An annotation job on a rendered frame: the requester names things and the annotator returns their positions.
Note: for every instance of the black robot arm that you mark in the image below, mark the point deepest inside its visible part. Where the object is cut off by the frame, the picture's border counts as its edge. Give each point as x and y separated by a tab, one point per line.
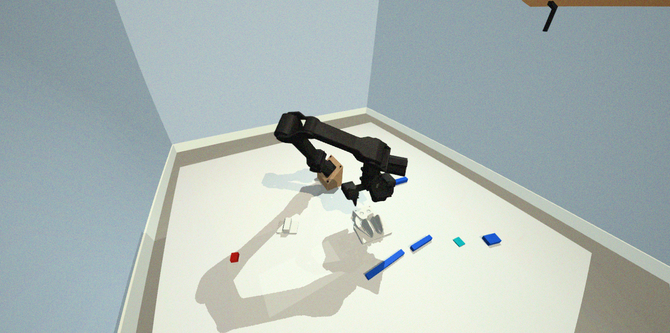
372	152

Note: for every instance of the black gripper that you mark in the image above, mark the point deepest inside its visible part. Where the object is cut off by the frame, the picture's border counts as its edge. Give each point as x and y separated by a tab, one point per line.
351	191

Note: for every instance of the teal flat rectangular plate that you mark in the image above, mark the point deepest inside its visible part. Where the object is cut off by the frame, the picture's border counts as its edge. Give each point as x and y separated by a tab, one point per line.
458	241

